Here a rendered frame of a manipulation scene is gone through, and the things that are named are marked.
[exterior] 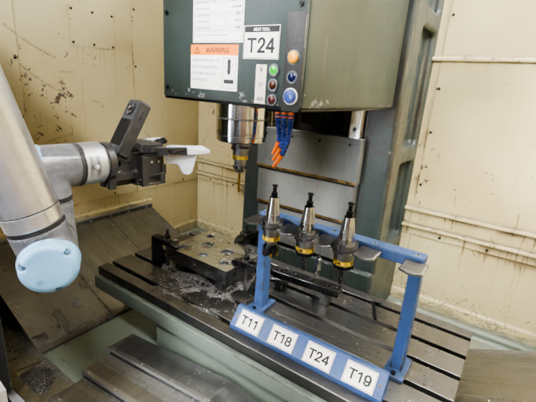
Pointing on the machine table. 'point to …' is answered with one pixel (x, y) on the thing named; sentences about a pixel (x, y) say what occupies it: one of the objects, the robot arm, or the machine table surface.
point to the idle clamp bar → (328, 290)
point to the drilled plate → (187, 258)
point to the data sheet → (218, 21)
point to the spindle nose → (241, 124)
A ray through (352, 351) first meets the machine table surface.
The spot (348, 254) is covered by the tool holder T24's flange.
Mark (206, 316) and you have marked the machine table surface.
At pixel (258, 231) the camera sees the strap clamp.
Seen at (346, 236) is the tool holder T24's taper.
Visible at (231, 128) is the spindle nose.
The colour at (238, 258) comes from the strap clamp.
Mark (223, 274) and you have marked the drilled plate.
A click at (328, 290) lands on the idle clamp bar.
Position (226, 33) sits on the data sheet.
